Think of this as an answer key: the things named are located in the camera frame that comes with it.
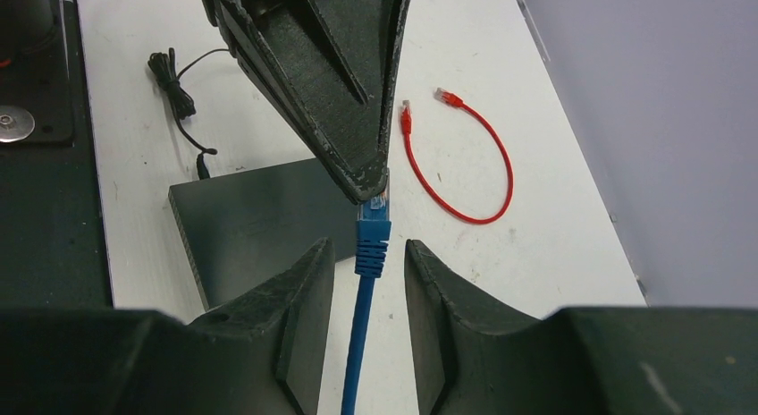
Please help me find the blue ethernet cable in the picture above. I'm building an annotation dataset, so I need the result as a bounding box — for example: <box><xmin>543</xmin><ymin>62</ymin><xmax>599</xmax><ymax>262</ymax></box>
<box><xmin>340</xmin><ymin>190</ymin><xmax>393</xmax><ymax>415</ymax></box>

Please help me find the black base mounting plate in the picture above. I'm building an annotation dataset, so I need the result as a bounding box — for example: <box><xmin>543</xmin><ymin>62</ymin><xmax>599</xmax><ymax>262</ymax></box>
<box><xmin>1</xmin><ymin>0</ymin><xmax>113</xmax><ymax>309</ymax></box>

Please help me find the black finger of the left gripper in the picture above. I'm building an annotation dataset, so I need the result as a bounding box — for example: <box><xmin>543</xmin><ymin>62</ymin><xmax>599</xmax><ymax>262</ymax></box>
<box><xmin>301</xmin><ymin>0</ymin><xmax>410</xmax><ymax>175</ymax></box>
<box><xmin>210</xmin><ymin>0</ymin><xmax>392</xmax><ymax>203</ymax></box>

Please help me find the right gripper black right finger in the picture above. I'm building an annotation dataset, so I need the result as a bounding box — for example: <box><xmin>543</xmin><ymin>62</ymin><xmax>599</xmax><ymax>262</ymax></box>
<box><xmin>404</xmin><ymin>240</ymin><xmax>757</xmax><ymax>414</ymax></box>

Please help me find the black network switch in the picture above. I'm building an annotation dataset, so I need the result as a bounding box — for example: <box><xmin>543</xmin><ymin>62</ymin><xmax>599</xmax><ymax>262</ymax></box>
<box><xmin>168</xmin><ymin>158</ymin><xmax>358</xmax><ymax>310</ymax></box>

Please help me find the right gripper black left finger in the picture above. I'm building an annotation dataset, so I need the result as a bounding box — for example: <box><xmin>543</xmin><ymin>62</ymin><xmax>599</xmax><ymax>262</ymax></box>
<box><xmin>1</xmin><ymin>239</ymin><xmax>335</xmax><ymax>414</ymax></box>

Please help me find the red ethernet cable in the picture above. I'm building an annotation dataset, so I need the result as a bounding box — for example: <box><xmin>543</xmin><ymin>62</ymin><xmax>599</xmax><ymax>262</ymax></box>
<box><xmin>400</xmin><ymin>87</ymin><xmax>515</xmax><ymax>226</ymax></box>

